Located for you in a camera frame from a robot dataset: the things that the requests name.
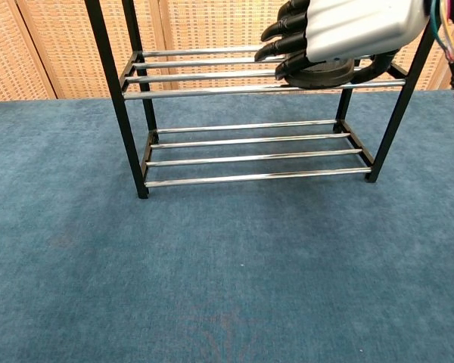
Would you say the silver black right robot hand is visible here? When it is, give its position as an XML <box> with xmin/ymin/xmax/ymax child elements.
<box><xmin>253</xmin><ymin>0</ymin><xmax>433</xmax><ymax>82</ymax></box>

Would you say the woven rattan folding screen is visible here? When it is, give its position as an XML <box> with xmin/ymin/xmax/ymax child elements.
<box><xmin>0</xmin><ymin>0</ymin><xmax>454</xmax><ymax>104</ymax></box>

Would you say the blue carpet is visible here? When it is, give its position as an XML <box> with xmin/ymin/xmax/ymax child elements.
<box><xmin>0</xmin><ymin>88</ymin><xmax>454</xmax><ymax>363</ymax></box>

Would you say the black rubber slide sandal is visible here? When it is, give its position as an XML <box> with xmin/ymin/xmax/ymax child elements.
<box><xmin>285</xmin><ymin>60</ymin><xmax>356</xmax><ymax>91</ymax></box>

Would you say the black metal shoe rack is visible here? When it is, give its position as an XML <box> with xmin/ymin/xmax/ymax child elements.
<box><xmin>83</xmin><ymin>0</ymin><xmax>452</xmax><ymax>200</ymax></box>

